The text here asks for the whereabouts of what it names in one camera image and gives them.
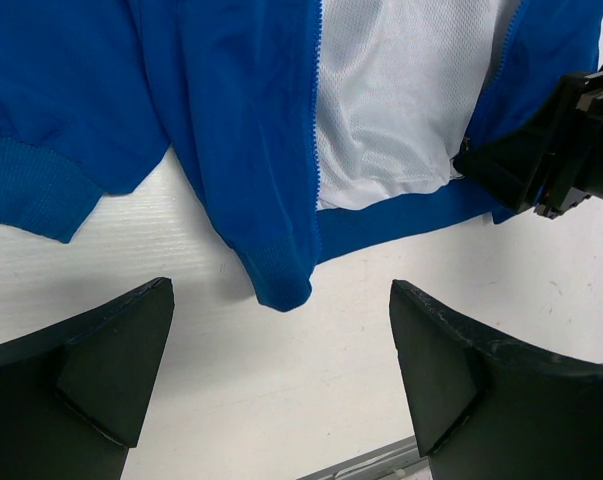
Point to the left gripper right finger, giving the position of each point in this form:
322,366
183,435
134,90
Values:
486,405

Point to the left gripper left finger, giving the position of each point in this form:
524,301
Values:
74,395

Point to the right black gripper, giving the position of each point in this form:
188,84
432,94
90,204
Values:
554,161

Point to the blue white red jacket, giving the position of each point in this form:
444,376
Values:
307,129

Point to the aluminium table rail frame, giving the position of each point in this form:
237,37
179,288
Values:
398,460

